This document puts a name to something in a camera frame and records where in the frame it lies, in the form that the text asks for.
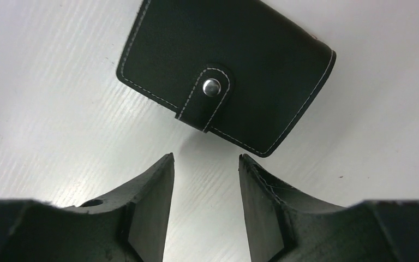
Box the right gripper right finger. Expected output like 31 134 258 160
238 154 419 261

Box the black leather card holder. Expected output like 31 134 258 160
116 1 337 158

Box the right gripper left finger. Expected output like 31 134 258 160
0 153 175 261

